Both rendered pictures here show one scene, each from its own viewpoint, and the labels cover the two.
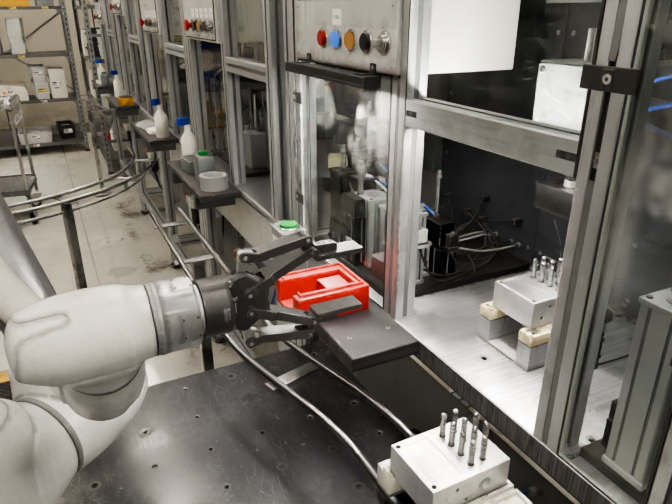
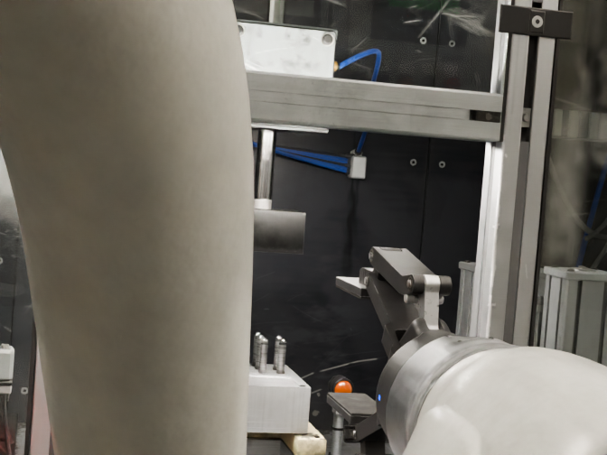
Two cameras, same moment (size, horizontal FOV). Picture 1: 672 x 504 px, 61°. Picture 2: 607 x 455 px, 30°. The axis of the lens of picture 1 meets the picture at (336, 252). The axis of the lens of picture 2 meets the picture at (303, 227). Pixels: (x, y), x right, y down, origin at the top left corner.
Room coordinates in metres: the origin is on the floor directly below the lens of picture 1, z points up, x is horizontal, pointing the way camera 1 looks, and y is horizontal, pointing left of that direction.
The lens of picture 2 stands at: (0.58, 0.80, 1.25)
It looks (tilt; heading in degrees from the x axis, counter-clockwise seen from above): 3 degrees down; 284
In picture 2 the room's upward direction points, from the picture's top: 4 degrees clockwise
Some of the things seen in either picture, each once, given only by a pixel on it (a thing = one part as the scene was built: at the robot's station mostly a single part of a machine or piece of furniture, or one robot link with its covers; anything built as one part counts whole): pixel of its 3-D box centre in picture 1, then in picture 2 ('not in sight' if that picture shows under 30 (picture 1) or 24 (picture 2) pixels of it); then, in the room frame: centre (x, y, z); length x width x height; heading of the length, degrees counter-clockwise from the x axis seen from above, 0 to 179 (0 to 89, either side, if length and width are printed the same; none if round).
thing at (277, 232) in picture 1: (293, 249); not in sight; (1.20, 0.10, 0.97); 0.08 x 0.08 x 0.12; 27
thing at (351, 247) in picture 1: (335, 250); (367, 288); (0.72, 0.00, 1.17); 0.07 x 0.03 x 0.01; 117
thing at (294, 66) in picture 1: (328, 68); not in sight; (1.18, 0.01, 1.37); 0.36 x 0.04 x 0.04; 27
